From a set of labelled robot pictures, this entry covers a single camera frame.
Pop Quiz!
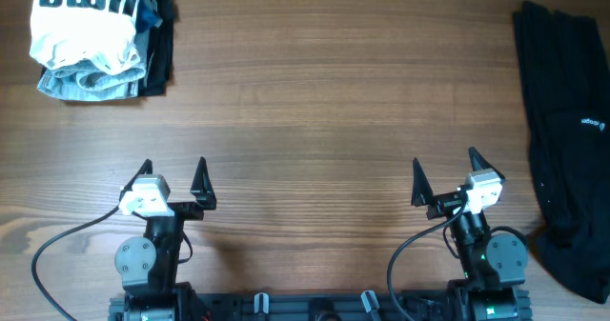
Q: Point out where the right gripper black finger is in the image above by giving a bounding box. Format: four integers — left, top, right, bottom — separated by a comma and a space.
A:
411, 157, 434, 207
468, 147, 505, 181

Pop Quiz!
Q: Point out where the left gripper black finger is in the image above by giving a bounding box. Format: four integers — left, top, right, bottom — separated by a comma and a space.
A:
121, 159, 153, 191
190, 156, 217, 210

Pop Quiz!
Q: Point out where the black t-shirt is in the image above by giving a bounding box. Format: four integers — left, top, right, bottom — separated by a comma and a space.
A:
513, 1, 609, 304

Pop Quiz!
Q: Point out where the blue garment in pile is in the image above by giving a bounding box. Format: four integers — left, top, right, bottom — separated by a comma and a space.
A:
135, 0, 162, 33

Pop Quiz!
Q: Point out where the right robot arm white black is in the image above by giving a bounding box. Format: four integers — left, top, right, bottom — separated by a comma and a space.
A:
400, 147, 533, 321

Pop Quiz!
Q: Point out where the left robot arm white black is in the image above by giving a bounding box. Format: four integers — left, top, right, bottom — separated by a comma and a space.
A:
108, 157, 216, 321

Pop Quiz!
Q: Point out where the white shirt with black lettering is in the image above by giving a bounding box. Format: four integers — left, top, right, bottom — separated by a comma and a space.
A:
30, 0, 140, 75

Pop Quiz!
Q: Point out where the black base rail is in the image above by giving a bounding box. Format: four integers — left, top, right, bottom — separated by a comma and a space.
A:
108, 290, 533, 321

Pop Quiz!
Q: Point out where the right white rail clip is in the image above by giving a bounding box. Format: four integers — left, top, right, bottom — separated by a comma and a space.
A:
360, 290, 381, 321

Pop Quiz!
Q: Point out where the left white rail clip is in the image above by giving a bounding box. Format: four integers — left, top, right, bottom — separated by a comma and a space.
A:
254, 292, 270, 315

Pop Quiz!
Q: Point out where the grey folded garment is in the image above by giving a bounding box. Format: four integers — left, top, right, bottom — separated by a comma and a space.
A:
37, 43, 147, 102

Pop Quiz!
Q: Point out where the black folded garment in pile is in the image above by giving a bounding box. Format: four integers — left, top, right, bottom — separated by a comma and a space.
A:
138, 0, 176, 97

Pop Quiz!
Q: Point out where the white rail clip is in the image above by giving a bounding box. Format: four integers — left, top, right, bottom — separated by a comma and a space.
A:
360, 290, 381, 321
254, 292, 270, 315

